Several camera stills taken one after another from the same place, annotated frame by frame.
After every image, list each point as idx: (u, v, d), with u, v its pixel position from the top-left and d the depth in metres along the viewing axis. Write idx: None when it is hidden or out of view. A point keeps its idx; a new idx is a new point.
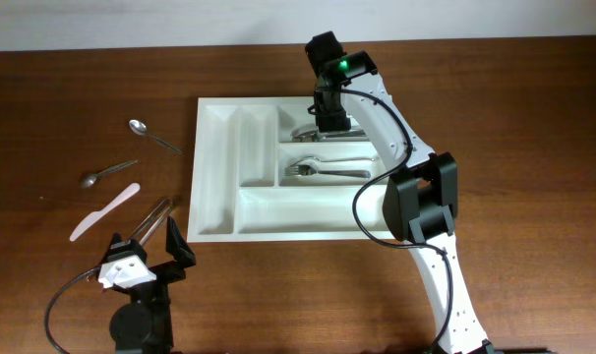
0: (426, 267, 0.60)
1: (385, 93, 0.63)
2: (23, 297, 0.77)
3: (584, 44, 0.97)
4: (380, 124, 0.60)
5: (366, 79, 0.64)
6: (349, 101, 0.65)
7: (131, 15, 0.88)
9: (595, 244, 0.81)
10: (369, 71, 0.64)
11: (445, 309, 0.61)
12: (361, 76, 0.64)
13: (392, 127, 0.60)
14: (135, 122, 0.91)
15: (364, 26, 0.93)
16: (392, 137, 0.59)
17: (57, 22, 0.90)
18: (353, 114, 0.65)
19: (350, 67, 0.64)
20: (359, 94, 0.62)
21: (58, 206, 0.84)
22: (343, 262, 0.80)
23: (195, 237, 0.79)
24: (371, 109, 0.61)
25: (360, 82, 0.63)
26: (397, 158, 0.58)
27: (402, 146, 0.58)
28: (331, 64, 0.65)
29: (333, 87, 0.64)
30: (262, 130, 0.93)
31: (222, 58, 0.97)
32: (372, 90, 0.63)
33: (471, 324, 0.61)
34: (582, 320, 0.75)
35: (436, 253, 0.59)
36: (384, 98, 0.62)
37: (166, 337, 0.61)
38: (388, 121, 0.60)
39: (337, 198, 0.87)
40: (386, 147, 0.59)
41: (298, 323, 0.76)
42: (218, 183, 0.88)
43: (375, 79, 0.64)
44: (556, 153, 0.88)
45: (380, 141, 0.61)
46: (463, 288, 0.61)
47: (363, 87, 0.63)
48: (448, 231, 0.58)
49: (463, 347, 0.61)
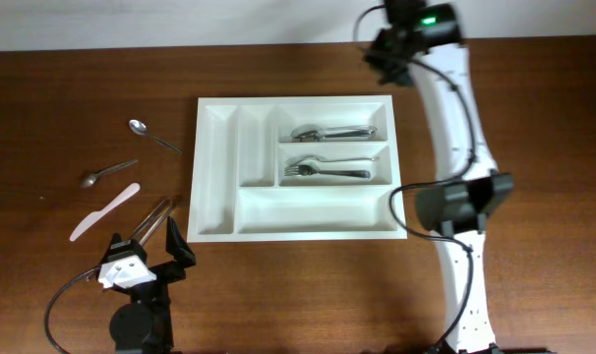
0: (449, 263, 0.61)
1: (463, 77, 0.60)
2: (23, 297, 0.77)
3: (584, 45, 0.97)
4: (448, 118, 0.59)
5: (448, 52, 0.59)
6: (423, 80, 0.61)
7: (131, 15, 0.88)
9: None
10: (455, 44, 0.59)
11: (459, 304, 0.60)
12: (446, 47, 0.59)
13: (460, 124, 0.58)
14: (135, 123, 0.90)
15: (364, 26, 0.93)
16: (457, 138, 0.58)
17: (57, 22, 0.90)
18: (423, 94, 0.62)
19: (435, 24, 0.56)
20: (436, 75, 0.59)
21: (58, 206, 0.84)
22: (343, 262, 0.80)
23: (195, 237, 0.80)
24: (445, 96, 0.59)
25: (441, 60, 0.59)
26: (457, 166, 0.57)
27: (466, 151, 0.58)
28: (414, 15, 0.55)
29: (411, 42, 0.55)
30: (262, 130, 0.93)
31: (222, 59, 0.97)
32: (450, 71, 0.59)
33: (482, 324, 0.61)
34: (582, 321, 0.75)
35: (461, 249, 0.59)
36: (460, 85, 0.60)
37: (166, 338, 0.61)
38: (459, 117, 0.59)
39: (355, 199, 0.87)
40: (446, 148, 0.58)
41: (297, 323, 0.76)
42: (218, 183, 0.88)
43: (458, 57, 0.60)
44: (556, 153, 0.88)
45: (442, 135, 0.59)
46: (482, 288, 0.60)
47: (442, 67, 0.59)
48: (478, 230, 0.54)
49: (468, 345, 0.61)
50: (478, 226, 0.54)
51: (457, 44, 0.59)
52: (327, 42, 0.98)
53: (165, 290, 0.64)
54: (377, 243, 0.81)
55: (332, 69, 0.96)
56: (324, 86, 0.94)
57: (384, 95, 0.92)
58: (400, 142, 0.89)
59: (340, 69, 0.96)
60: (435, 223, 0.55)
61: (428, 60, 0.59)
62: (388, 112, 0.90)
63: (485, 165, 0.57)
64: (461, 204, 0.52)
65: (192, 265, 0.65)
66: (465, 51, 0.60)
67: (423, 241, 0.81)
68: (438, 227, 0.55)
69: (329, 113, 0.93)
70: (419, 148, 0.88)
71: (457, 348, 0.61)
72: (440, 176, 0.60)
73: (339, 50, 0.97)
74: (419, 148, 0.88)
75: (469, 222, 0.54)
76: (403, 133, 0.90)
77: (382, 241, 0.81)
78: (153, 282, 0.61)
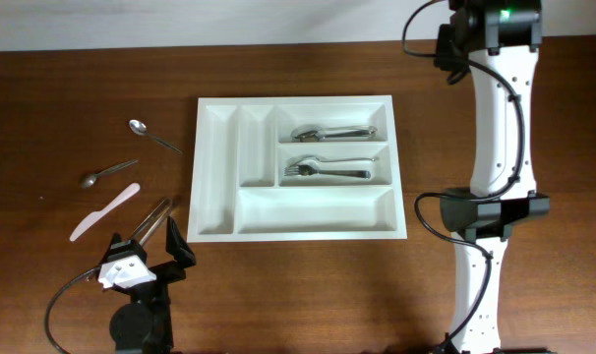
0: (466, 265, 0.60)
1: (528, 86, 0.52)
2: (24, 297, 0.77)
3: (584, 45, 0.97)
4: (501, 129, 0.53)
5: (519, 55, 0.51)
6: (482, 79, 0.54)
7: (131, 15, 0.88)
9: None
10: (528, 47, 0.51)
11: (470, 307, 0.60)
12: (515, 48, 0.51)
13: (511, 139, 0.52)
14: (135, 122, 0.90)
15: (364, 26, 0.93)
16: (504, 154, 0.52)
17: (57, 22, 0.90)
18: (479, 97, 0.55)
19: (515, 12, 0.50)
20: (497, 80, 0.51)
21: (58, 206, 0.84)
22: (344, 262, 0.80)
23: (195, 237, 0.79)
24: (501, 106, 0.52)
25: (507, 64, 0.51)
26: (497, 185, 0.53)
27: (508, 170, 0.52)
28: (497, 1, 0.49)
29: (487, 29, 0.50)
30: (262, 130, 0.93)
31: (222, 59, 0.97)
32: (515, 78, 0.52)
33: (490, 329, 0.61)
34: (582, 321, 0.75)
35: (481, 255, 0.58)
36: (522, 94, 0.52)
37: (167, 339, 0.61)
38: (512, 131, 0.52)
39: (357, 199, 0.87)
40: (490, 162, 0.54)
41: (298, 323, 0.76)
42: (218, 183, 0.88)
43: (528, 63, 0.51)
44: (556, 154, 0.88)
45: (489, 147, 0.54)
46: (496, 295, 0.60)
47: (506, 72, 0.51)
48: (501, 237, 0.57)
49: (474, 348, 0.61)
50: (503, 234, 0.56)
51: (529, 47, 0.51)
52: (327, 42, 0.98)
53: (165, 290, 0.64)
54: (377, 243, 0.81)
55: (332, 69, 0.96)
56: (324, 86, 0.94)
57: (384, 95, 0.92)
58: (400, 142, 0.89)
59: (340, 69, 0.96)
60: (459, 227, 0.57)
61: (493, 62, 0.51)
62: (388, 112, 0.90)
63: (524, 188, 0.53)
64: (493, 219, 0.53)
65: (192, 265, 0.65)
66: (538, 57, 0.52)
67: (423, 241, 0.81)
68: (461, 232, 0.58)
69: (329, 113, 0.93)
70: (419, 148, 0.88)
71: (461, 349, 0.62)
72: (475, 188, 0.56)
73: (340, 50, 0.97)
74: (419, 148, 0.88)
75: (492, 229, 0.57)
76: (403, 133, 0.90)
77: (382, 241, 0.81)
78: (154, 282, 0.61)
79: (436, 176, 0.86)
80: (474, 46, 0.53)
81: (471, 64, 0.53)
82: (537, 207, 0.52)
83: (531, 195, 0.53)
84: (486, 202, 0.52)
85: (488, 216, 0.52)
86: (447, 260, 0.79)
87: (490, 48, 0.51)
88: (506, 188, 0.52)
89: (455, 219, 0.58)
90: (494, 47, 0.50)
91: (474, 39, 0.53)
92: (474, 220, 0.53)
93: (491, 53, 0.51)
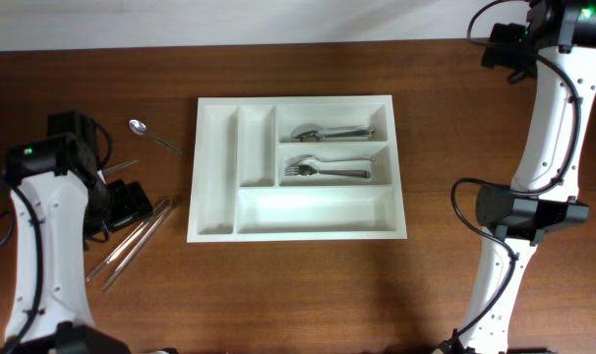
0: (489, 263, 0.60)
1: (592, 90, 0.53)
2: None
3: None
4: (555, 128, 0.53)
5: (589, 59, 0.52)
6: (545, 75, 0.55)
7: (132, 15, 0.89)
9: None
10: None
11: (486, 304, 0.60)
12: (587, 50, 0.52)
13: (562, 140, 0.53)
14: (134, 122, 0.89)
15: (362, 25, 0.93)
16: (550, 153, 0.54)
17: (59, 22, 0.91)
18: (538, 94, 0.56)
19: None
20: (560, 78, 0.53)
21: None
22: (343, 262, 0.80)
23: (194, 237, 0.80)
24: (559, 103, 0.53)
25: (576, 64, 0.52)
26: (538, 184, 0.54)
27: (554, 171, 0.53)
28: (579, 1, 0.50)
29: (562, 24, 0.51)
30: (261, 131, 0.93)
31: (221, 58, 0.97)
32: (582, 79, 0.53)
33: (500, 331, 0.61)
34: (583, 321, 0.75)
35: (506, 255, 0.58)
36: (585, 97, 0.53)
37: (90, 166, 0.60)
38: (566, 132, 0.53)
39: (361, 198, 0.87)
40: (534, 160, 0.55)
41: (296, 323, 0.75)
42: (218, 183, 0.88)
43: None
44: None
45: (538, 146, 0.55)
46: (513, 295, 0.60)
47: (572, 72, 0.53)
48: (531, 243, 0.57)
49: (483, 348, 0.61)
50: (533, 239, 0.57)
51: None
52: (327, 42, 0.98)
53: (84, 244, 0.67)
54: (377, 242, 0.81)
55: (332, 69, 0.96)
56: (324, 86, 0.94)
57: (384, 95, 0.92)
58: (400, 142, 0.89)
59: (340, 69, 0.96)
60: (491, 223, 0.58)
61: (562, 58, 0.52)
62: (388, 112, 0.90)
63: (566, 192, 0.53)
64: (526, 217, 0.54)
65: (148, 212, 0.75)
66: None
67: (423, 241, 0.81)
68: (493, 227, 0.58)
69: (329, 113, 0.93)
70: (419, 147, 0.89)
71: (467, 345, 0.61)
72: (516, 184, 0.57)
73: (340, 50, 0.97)
74: (419, 148, 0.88)
75: (523, 230, 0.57)
76: (402, 133, 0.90)
77: (382, 240, 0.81)
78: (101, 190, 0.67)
79: (436, 176, 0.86)
80: (546, 42, 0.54)
81: (540, 59, 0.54)
82: (574, 213, 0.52)
83: (570, 201, 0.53)
84: (522, 197, 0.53)
85: (520, 211, 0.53)
86: (446, 260, 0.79)
87: (562, 45, 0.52)
88: (547, 187, 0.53)
89: (488, 213, 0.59)
90: (566, 44, 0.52)
91: (547, 34, 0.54)
92: (506, 213, 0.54)
93: (562, 50, 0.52)
